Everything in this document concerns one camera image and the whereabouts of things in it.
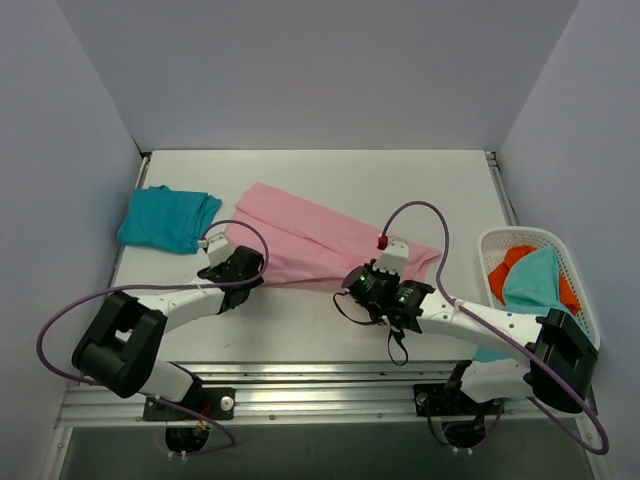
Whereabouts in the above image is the pink t shirt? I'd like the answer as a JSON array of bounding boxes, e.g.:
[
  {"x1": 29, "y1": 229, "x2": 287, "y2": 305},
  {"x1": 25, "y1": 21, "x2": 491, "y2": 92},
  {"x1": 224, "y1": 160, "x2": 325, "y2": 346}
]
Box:
[{"x1": 219, "y1": 181, "x2": 444, "y2": 287}]

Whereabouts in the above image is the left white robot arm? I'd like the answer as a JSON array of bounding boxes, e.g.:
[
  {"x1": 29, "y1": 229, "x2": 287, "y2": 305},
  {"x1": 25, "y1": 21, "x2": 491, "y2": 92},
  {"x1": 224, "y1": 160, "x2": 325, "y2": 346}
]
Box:
[{"x1": 72, "y1": 246, "x2": 264, "y2": 419}]

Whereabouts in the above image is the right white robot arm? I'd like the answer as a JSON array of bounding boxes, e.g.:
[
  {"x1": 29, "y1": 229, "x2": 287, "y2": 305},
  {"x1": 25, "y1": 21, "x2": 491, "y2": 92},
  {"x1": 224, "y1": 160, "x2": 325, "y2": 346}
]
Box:
[{"x1": 342, "y1": 263, "x2": 598, "y2": 414}]

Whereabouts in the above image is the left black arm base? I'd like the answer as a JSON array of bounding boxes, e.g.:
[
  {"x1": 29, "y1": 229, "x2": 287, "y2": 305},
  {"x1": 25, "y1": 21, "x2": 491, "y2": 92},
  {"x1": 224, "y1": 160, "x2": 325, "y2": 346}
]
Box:
[{"x1": 142, "y1": 387, "x2": 237, "y2": 458}]

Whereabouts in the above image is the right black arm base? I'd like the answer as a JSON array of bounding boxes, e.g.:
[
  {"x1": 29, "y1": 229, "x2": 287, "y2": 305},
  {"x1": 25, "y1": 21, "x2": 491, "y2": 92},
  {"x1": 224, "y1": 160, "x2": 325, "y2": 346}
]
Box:
[{"x1": 413, "y1": 360, "x2": 504, "y2": 455}]

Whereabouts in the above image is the folded teal t shirt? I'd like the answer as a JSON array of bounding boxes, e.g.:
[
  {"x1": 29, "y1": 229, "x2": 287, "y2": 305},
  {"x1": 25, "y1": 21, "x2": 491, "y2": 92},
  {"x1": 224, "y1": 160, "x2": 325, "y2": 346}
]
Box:
[{"x1": 117, "y1": 185, "x2": 223, "y2": 255}]

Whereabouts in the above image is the white plastic laundry basket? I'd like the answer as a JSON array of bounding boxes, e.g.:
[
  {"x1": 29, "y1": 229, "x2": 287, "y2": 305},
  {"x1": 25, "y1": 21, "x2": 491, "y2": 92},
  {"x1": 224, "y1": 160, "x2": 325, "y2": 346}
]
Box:
[{"x1": 478, "y1": 227, "x2": 600, "y2": 348}]

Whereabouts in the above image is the light turquoise t shirt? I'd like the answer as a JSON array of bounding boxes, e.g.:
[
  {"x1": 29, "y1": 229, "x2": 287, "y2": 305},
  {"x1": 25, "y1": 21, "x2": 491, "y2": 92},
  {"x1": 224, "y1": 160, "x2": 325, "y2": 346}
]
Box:
[{"x1": 472, "y1": 246, "x2": 589, "y2": 365}]

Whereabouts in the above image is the orange t shirt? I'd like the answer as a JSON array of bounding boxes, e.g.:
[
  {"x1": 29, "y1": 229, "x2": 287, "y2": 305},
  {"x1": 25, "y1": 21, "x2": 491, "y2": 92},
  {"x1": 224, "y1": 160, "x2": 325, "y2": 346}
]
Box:
[{"x1": 487, "y1": 243, "x2": 583, "y2": 315}]

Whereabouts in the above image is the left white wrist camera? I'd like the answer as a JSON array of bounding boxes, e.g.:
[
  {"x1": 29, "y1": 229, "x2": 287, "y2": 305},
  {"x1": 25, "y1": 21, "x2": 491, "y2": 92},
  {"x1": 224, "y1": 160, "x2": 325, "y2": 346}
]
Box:
[{"x1": 198, "y1": 234, "x2": 234, "y2": 267}]

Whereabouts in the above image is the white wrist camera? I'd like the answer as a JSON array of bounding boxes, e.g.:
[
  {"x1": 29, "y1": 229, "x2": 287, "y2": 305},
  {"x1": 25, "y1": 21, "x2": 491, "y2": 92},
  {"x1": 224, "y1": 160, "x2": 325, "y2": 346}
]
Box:
[
  {"x1": 198, "y1": 234, "x2": 234, "y2": 267},
  {"x1": 373, "y1": 235, "x2": 409, "y2": 276}
]

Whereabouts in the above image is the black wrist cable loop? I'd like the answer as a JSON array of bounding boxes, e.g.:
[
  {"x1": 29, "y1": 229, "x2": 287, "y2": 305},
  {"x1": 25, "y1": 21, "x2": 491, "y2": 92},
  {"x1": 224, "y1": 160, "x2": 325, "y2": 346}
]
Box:
[{"x1": 332, "y1": 292, "x2": 409, "y2": 366}]

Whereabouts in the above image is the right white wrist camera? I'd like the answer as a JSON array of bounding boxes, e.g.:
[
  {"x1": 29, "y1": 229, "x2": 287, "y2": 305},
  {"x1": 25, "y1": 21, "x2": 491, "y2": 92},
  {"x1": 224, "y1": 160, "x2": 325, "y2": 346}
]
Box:
[{"x1": 373, "y1": 235, "x2": 409, "y2": 276}]

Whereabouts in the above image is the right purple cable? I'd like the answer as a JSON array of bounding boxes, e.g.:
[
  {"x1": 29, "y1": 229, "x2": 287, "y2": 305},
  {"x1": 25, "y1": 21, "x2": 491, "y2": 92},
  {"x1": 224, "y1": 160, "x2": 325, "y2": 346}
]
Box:
[{"x1": 379, "y1": 200, "x2": 610, "y2": 456}]

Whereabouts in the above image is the purple cable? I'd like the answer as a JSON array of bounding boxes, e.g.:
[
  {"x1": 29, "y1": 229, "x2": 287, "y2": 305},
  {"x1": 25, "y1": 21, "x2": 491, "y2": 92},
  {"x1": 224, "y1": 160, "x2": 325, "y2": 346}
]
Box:
[
  {"x1": 37, "y1": 219, "x2": 271, "y2": 456},
  {"x1": 379, "y1": 200, "x2": 610, "y2": 456}
]

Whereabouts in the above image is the aluminium mounting rail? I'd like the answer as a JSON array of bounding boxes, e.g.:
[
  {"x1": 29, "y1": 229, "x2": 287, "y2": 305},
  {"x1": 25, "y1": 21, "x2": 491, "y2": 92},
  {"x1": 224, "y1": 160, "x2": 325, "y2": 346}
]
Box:
[{"x1": 55, "y1": 360, "x2": 599, "y2": 429}]

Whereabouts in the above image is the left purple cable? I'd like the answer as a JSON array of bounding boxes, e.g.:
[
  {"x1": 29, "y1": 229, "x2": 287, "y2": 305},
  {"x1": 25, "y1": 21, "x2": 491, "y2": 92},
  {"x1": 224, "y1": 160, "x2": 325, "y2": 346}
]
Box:
[{"x1": 37, "y1": 219, "x2": 271, "y2": 456}]

